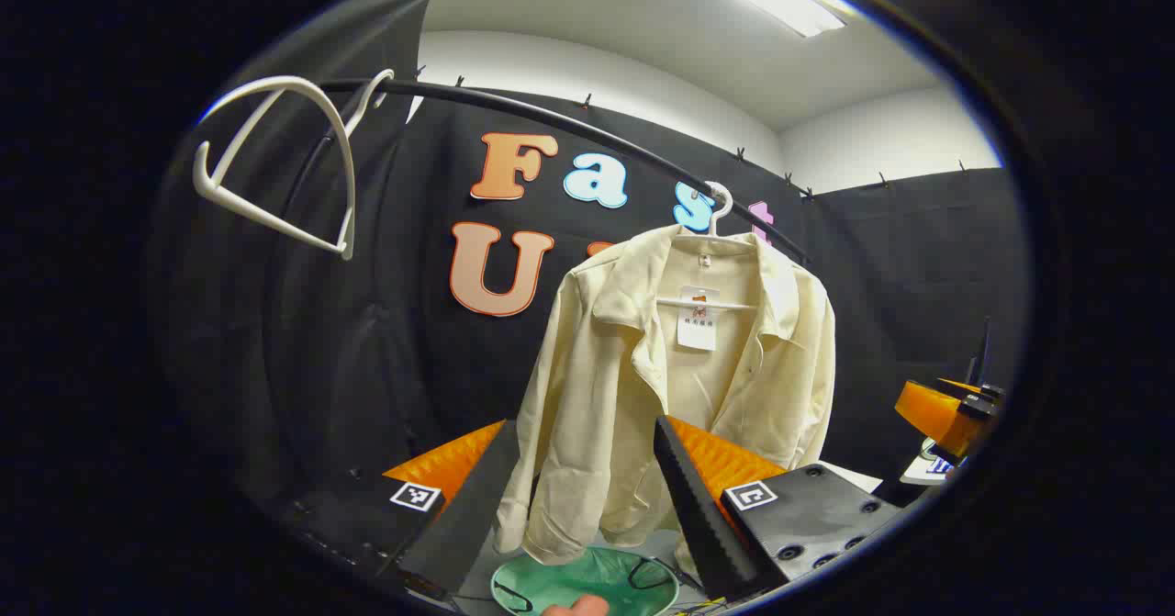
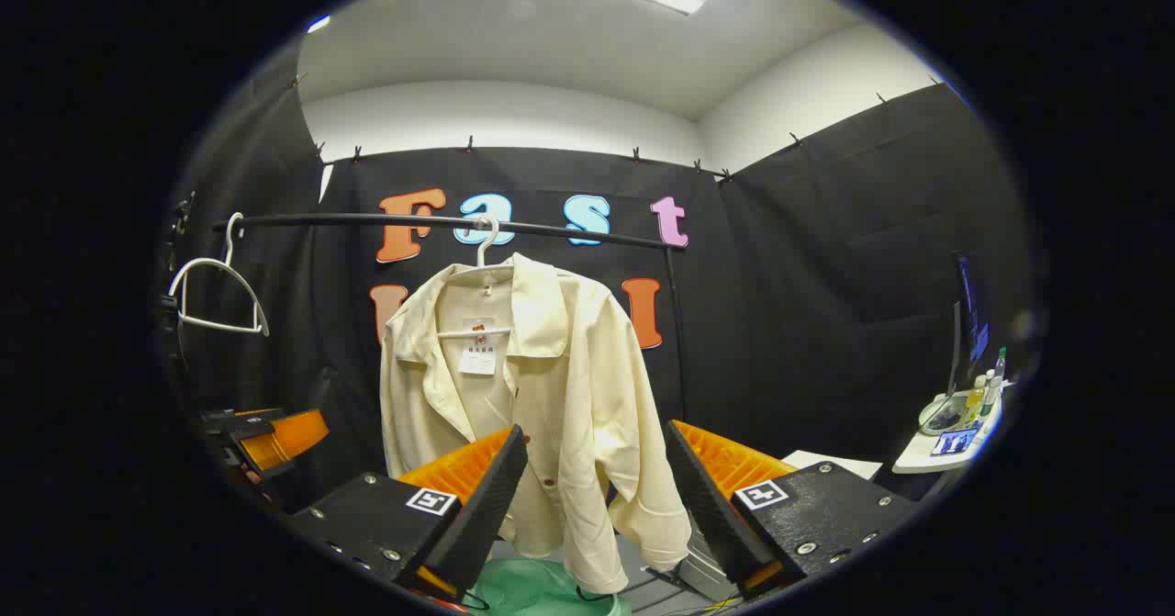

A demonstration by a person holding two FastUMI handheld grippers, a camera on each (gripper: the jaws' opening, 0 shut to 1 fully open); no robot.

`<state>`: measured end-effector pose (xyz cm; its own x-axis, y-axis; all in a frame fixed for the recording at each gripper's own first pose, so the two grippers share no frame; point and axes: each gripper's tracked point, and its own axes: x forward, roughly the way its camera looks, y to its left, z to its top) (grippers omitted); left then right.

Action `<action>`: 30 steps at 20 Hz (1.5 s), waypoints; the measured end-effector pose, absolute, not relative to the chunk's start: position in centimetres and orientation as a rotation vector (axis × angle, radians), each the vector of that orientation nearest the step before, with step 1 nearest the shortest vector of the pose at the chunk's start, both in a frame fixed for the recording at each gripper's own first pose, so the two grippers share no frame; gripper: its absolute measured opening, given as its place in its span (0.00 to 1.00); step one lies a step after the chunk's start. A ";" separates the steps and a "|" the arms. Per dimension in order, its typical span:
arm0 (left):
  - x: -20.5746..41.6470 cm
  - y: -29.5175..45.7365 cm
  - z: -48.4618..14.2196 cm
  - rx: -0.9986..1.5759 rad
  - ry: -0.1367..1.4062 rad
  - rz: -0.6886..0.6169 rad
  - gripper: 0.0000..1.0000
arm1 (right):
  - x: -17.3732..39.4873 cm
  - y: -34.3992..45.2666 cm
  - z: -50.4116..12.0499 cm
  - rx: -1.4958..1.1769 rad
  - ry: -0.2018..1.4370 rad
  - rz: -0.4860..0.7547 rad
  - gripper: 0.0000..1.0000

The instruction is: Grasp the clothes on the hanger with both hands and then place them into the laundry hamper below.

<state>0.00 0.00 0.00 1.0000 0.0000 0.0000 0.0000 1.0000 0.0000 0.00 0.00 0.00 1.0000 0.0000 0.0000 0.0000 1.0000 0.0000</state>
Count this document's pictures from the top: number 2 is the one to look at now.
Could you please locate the black monitor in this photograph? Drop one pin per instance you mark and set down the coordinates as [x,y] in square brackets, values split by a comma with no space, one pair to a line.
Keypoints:
[966,322]

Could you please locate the round glass bowl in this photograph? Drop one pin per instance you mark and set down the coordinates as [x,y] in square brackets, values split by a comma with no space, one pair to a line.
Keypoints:
[941,416]

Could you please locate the cream jacket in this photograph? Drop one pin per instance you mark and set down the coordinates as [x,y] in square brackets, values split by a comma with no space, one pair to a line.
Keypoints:
[569,368]

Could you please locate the clear bottle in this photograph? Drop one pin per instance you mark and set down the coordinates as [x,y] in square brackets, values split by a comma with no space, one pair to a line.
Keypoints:
[991,397]

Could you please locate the white drawer cabinet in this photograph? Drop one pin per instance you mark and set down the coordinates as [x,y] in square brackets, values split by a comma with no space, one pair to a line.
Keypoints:
[826,463]

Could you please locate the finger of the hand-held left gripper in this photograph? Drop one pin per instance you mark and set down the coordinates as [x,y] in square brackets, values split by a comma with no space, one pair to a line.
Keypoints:
[229,423]
[285,437]

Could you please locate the yellow liquid bottle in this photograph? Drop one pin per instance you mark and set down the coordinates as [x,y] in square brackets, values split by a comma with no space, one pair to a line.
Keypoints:
[973,403]

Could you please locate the green cap bottle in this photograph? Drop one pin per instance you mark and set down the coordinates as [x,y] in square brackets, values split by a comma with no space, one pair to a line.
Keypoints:
[1000,368]

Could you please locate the green laundry hamper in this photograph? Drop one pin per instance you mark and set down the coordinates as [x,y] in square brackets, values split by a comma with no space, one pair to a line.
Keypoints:
[532,588]

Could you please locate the black backdrop cloth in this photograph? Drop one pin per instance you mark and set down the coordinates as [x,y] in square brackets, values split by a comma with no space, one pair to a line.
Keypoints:
[826,276]

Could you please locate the white side table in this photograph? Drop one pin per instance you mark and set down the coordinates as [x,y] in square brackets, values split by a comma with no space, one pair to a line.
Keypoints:
[918,458]

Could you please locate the white clothes hanger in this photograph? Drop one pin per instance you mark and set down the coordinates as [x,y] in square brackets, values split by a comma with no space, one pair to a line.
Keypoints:
[220,325]
[484,249]

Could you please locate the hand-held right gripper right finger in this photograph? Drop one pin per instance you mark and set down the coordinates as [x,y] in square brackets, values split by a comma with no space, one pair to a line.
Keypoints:
[707,506]

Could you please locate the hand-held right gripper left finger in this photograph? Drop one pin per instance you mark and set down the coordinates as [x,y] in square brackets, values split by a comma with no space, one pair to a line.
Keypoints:
[486,506]

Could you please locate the blue card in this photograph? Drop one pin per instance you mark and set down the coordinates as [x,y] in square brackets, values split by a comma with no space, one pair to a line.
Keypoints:
[953,442]

